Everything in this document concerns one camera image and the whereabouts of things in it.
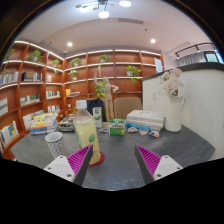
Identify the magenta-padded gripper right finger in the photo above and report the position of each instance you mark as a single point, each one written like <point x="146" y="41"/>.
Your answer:
<point x="166" y="166"/>

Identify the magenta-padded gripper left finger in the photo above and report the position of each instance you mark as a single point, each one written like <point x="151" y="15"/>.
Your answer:
<point x="60" y="166"/>

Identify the clear bottle with yellow drink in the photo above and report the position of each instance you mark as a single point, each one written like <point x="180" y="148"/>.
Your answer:
<point x="87" y="133"/>

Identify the white cup with triangle pattern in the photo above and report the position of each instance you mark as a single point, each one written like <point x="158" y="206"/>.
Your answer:
<point x="56" y="145"/>

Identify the small painted stone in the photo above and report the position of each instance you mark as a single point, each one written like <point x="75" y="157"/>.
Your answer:
<point x="132" y="129"/>
<point x="154" y="134"/>
<point x="143" y="132"/>

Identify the dark stack of books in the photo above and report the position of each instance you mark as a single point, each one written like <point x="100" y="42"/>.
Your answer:
<point x="66" y="124"/>

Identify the colourful stack of books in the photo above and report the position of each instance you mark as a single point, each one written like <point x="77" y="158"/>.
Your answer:
<point x="43" y="125"/>

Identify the white pitcher vase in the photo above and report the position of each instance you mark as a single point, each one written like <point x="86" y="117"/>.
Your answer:
<point x="174" y="115"/>

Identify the tall green and white carton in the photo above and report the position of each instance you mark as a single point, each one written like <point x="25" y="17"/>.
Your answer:
<point x="97" y="117"/>

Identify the green and white box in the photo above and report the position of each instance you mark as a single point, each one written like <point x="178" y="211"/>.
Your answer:
<point x="117" y="127"/>

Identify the tan chair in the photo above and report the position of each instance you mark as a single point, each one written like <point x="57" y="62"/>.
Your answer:
<point x="128" y="106"/>

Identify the wooden shelf unit with books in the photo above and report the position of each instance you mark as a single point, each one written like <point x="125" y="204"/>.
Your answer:
<point x="36" y="86"/>

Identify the recessed ceiling light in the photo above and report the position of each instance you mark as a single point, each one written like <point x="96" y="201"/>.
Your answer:
<point x="69" y="44"/>
<point x="152" y="40"/>

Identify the ceiling air vent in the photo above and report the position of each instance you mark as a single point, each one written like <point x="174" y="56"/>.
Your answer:
<point x="130" y="20"/>

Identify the ceiling lamp with round lights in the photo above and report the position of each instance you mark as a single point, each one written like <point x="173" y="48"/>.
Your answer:
<point x="103" y="8"/>

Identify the white wall switch plate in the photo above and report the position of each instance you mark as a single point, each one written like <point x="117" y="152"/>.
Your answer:
<point x="154" y="96"/>

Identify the black ceiling track rail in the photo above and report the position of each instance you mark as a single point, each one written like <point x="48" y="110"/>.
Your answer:
<point x="195" y="48"/>

